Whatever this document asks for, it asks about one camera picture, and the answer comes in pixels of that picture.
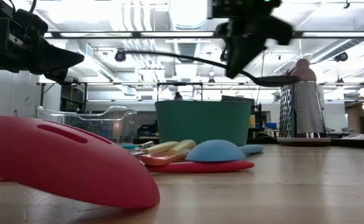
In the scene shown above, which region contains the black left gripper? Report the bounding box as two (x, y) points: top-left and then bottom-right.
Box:
(0, 0), (85, 84)

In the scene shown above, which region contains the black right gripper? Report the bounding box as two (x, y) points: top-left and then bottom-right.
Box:
(211, 0), (294, 80)

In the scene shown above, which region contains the red slotted spoon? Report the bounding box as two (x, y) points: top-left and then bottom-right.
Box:
(0, 114), (161, 209)

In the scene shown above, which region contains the light blue spoon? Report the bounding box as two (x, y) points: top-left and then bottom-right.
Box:
(185, 139), (264, 163)

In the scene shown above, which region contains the yellow-handled knife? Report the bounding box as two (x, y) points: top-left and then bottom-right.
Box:
(142, 141), (180, 154)
(168, 139), (198, 152)

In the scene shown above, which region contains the red silicone spatula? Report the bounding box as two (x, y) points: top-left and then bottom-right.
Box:
(144, 159), (256, 174)

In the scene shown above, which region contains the orange silicone spatula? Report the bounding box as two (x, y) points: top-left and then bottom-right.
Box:
(139, 149), (190, 166)

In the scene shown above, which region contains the teal plastic bin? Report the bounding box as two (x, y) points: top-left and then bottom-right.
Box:
(154, 99), (253, 147)

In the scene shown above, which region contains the clear glass baking dish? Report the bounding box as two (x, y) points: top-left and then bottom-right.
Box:
(35, 105), (138, 144)

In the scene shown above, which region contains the black overhead rig bar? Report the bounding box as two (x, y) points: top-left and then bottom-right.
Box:
(43, 30), (364, 39)

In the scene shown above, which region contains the pink metal box grater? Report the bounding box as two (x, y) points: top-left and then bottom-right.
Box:
(276, 58), (332, 147)

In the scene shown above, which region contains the crumpled clear plastic wrap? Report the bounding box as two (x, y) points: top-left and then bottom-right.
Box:
(340, 133), (364, 141)

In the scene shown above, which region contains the black background rack frame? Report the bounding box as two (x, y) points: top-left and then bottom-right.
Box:
(37, 81), (364, 114)

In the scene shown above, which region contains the black left wrist camera cable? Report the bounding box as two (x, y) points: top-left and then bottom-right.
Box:
(9, 0), (38, 15)

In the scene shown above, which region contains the black metal table frame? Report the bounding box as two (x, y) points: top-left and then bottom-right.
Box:
(246, 136), (364, 151)

